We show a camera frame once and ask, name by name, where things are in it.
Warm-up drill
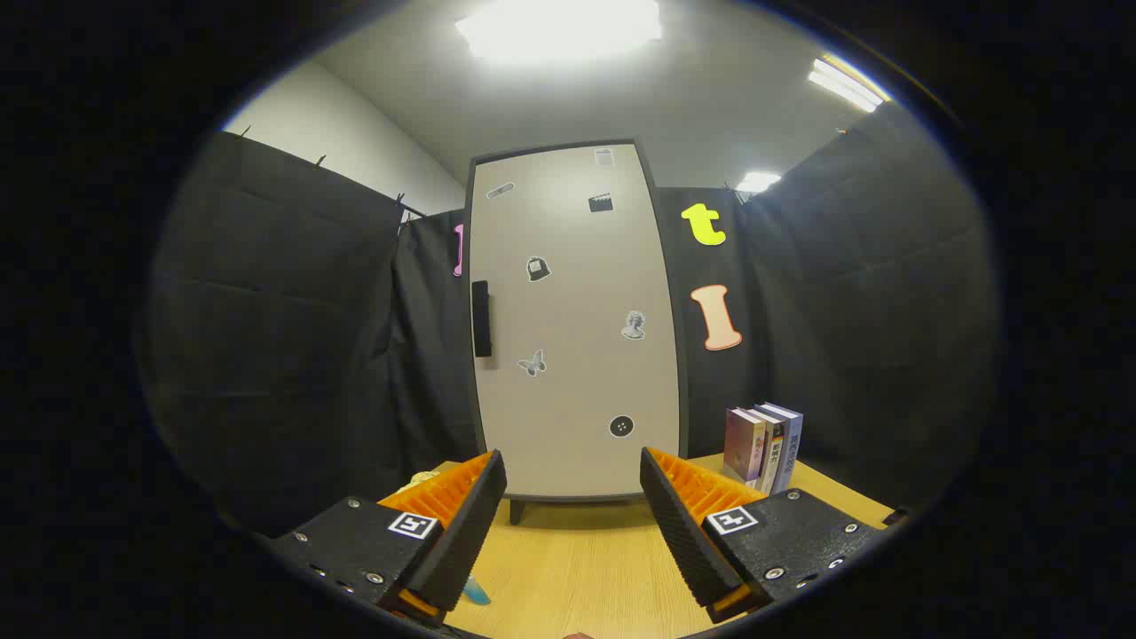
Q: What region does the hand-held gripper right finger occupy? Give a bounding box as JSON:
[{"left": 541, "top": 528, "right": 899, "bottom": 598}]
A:
[{"left": 639, "top": 446, "right": 893, "bottom": 624}]

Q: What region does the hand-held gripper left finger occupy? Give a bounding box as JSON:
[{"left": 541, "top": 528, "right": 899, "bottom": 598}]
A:
[{"left": 266, "top": 448, "right": 509, "bottom": 627}]

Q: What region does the black door handle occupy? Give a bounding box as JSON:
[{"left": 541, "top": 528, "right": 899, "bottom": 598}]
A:
[{"left": 471, "top": 280, "right": 493, "bottom": 358}]

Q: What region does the dark spine book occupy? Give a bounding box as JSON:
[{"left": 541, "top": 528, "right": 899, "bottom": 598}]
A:
[{"left": 753, "top": 406, "right": 789, "bottom": 493}]

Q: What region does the dark grey cabinet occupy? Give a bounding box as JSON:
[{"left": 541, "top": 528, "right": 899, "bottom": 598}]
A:
[{"left": 466, "top": 139, "right": 691, "bottom": 525}]

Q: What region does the white blue book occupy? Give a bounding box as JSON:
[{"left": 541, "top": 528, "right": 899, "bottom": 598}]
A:
[{"left": 763, "top": 402, "right": 804, "bottom": 495}]

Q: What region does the black backdrop cloth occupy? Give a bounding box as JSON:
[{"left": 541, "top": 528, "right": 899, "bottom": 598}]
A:
[{"left": 146, "top": 102, "right": 999, "bottom": 533}]

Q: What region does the long ceiling strip light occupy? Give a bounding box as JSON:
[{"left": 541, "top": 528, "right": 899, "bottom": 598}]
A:
[{"left": 808, "top": 55, "right": 888, "bottom": 114}]

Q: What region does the large ceiling light panel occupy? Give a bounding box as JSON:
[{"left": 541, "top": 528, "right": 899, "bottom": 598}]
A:
[{"left": 455, "top": 0, "right": 663, "bottom": 63}]

